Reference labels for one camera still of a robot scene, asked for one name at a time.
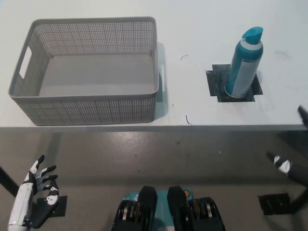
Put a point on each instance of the grey perforated plastic basket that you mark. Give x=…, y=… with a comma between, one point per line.
x=96, y=109

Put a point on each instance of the black teal robot body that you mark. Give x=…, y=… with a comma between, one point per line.
x=149, y=207

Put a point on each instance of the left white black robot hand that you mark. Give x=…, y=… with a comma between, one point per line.
x=22, y=199

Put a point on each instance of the teal air freshener spray can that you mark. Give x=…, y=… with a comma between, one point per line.
x=243, y=67

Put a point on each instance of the black tape patch on table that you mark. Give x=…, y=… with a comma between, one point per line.
x=216, y=81

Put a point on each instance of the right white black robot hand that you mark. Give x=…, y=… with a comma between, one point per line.
x=292, y=169

